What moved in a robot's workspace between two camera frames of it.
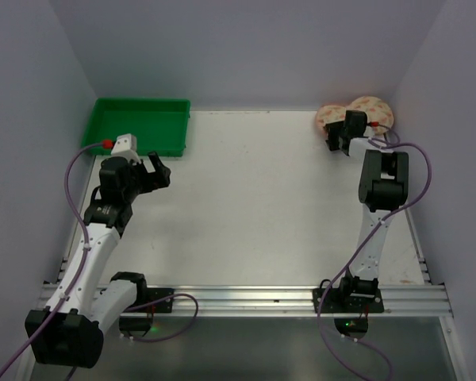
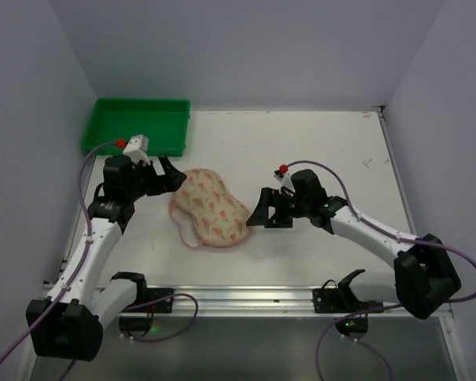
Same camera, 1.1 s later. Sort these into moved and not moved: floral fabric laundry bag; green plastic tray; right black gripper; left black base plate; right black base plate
Moved: right black gripper; floral fabric laundry bag
Not moved: right black base plate; green plastic tray; left black base plate
